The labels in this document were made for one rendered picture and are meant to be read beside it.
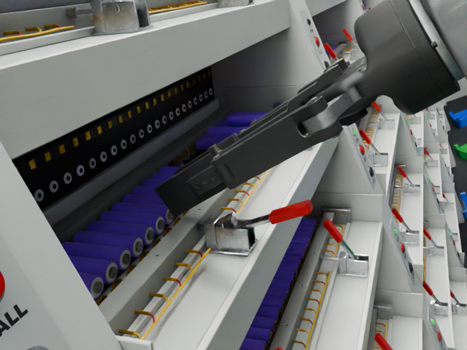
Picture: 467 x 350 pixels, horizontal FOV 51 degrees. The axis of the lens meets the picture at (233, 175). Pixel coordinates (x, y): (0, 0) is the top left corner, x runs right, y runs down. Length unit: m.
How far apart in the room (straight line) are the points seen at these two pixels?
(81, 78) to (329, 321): 0.44
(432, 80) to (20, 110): 0.23
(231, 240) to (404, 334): 0.56
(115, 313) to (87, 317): 0.08
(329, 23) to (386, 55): 1.19
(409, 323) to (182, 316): 0.64
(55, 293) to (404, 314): 0.78
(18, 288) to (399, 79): 0.23
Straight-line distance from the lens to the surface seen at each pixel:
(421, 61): 0.31
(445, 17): 0.30
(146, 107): 0.62
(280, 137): 0.31
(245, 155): 0.33
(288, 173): 0.58
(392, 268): 0.91
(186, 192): 0.40
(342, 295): 0.69
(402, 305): 0.95
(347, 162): 0.83
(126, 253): 0.42
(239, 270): 0.40
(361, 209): 0.86
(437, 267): 1.46
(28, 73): 0.28
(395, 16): 0.32
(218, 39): 0.51
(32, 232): 0.24
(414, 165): 1.57
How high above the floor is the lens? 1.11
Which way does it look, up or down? 12 degrees down
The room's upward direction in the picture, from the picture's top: 26 degrees counter-clockwise
